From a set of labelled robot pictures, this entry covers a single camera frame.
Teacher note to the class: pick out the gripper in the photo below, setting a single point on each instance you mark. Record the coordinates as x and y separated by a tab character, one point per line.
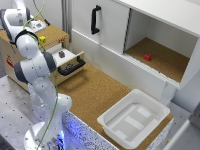
38	25

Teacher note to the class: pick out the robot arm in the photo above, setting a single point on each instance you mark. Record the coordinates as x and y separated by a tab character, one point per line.
36	68

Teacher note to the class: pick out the yellow block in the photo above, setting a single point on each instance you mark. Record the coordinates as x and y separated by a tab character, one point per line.
42	39

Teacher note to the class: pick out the wooden drawer box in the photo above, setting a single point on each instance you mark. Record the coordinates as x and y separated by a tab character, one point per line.
53	33

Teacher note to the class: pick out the purple block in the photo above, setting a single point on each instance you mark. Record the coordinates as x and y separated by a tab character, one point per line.
62	54

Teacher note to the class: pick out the wooden drawer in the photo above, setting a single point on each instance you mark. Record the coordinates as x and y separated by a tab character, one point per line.
68	56

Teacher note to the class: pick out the white cabinet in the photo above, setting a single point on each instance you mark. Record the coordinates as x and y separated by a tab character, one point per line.
100	56

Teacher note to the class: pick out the white sliding door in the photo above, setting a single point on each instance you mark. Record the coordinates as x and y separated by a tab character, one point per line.
111	23

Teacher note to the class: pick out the pink block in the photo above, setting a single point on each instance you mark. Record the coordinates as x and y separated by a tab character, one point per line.
147	57

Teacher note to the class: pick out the white plastic box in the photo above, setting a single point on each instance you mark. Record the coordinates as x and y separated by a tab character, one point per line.
133	120

